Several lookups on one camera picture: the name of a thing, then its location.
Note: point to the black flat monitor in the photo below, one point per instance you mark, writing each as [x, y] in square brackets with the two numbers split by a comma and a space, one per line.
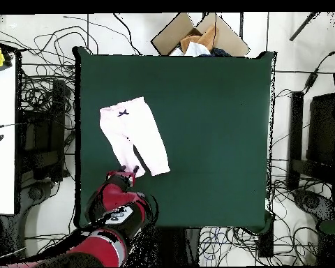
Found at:
[322, 131]

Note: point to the black power adapter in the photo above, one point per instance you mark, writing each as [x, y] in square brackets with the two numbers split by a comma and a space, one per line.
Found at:
[311, 78]

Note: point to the white cloth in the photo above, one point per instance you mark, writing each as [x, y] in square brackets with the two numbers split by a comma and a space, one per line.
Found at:
[195, 50]

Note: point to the dark thin pole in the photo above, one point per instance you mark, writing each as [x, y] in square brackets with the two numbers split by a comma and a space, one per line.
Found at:
[303, 26]

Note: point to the white side table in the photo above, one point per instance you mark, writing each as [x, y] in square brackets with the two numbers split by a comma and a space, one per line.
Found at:
[1, 167]

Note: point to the open cardboard box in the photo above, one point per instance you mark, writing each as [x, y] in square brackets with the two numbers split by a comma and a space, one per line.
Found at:
[173, 30]

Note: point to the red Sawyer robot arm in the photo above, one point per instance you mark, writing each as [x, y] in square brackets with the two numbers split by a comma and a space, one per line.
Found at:
[111, 201]

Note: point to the grey round stand base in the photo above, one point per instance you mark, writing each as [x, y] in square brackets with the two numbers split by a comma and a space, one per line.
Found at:
[37, 192]

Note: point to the dark blue cloth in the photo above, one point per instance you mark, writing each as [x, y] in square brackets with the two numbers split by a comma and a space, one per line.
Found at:
[219, 52]

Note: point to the black long bar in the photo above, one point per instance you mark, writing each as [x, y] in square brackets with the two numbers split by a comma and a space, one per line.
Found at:
[295, 134]

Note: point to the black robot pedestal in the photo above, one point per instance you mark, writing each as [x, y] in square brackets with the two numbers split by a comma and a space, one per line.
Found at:
[176, 247]

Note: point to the pink baby pants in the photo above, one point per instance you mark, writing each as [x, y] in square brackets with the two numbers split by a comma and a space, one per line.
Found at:
[134, 131]

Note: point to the dark green table cloth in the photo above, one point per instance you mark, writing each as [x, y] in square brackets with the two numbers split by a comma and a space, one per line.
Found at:
[212, 125]

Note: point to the orange cloth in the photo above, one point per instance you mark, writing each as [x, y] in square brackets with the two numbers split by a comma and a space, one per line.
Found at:
[206, 37]

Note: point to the black equipment rack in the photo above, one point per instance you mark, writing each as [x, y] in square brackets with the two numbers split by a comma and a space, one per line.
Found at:
[42, 139]

